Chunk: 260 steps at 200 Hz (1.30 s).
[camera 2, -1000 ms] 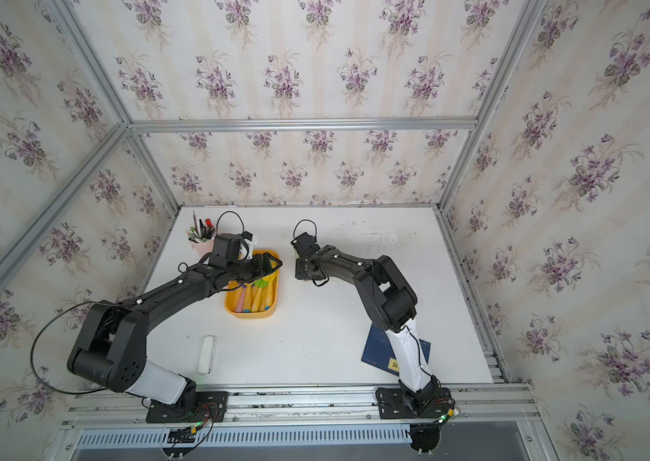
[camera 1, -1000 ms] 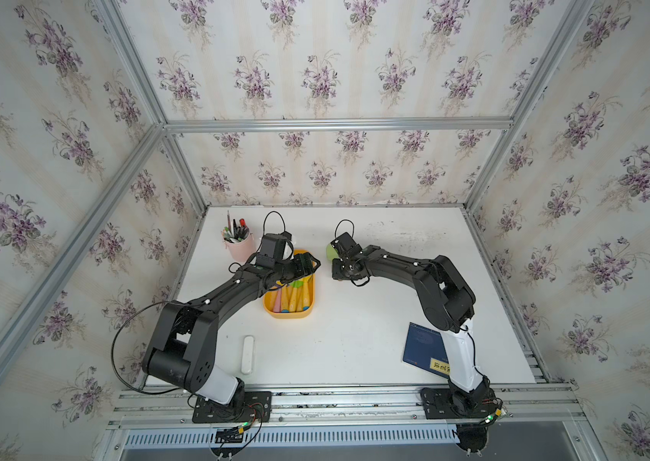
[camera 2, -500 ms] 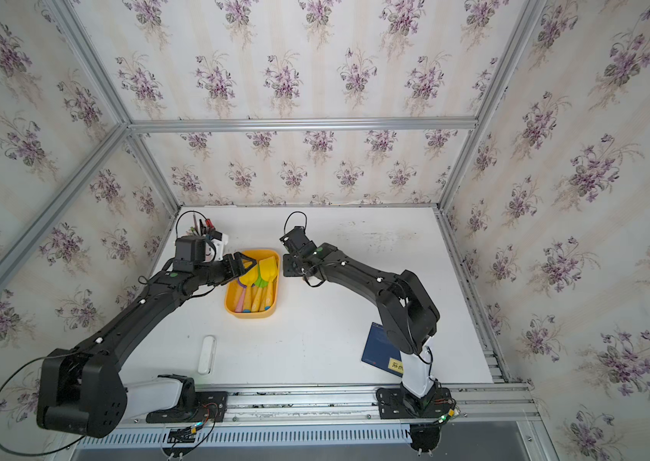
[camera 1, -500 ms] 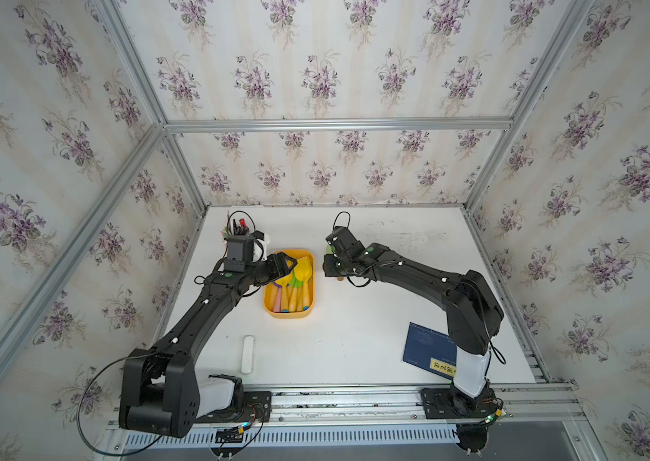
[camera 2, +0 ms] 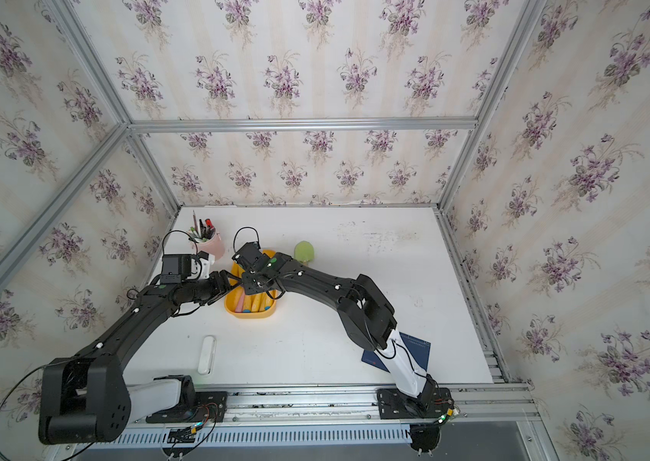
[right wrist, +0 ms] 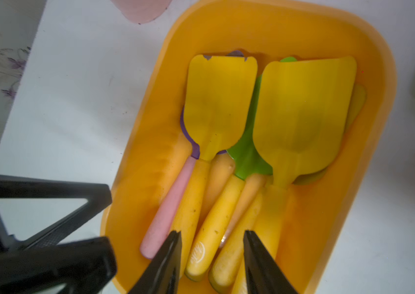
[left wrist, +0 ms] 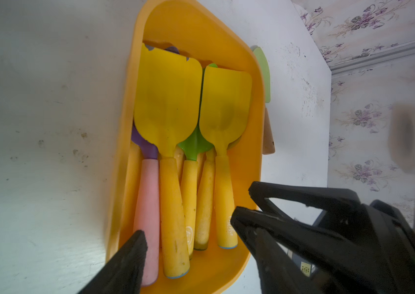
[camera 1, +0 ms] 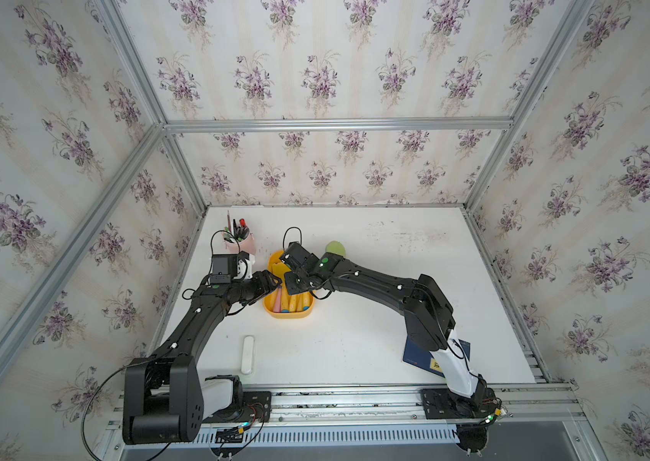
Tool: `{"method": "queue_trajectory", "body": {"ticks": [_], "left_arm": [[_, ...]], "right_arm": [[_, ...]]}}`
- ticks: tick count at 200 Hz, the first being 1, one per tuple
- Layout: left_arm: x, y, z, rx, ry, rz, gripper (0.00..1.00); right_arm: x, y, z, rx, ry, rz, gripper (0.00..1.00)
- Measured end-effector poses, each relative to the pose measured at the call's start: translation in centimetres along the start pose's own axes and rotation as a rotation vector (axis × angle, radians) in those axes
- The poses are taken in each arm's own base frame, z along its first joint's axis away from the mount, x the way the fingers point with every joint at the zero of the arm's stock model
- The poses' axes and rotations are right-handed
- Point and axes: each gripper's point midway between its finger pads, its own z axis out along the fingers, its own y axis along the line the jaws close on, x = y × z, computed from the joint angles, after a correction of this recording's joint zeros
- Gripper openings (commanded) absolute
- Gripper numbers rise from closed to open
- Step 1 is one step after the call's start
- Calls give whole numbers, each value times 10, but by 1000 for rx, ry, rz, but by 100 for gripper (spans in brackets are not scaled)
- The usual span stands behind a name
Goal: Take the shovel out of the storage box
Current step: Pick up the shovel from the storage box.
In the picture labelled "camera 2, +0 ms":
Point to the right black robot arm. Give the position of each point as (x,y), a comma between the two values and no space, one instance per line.
(366,314)

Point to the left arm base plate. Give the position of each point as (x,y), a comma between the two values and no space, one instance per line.
(204,406)

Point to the yellow storage box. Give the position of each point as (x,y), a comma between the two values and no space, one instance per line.
(244,306)

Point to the pink pen cup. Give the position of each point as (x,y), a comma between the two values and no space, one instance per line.
(203,236)

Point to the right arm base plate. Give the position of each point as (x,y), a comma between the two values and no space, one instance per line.
(435,404)

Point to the blue book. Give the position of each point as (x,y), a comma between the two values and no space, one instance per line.
(419,349)

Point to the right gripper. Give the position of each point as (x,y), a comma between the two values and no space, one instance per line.
(246,286)

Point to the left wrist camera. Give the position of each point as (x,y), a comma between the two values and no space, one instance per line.
(178,268)

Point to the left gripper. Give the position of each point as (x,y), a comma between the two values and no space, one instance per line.
(218,289)

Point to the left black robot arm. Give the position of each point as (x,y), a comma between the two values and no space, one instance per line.
(85,399)

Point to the green round spatula wooden handle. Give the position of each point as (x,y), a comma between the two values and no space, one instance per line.
(304,252)

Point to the white eraser bar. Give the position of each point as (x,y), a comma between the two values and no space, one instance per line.
(207,355)

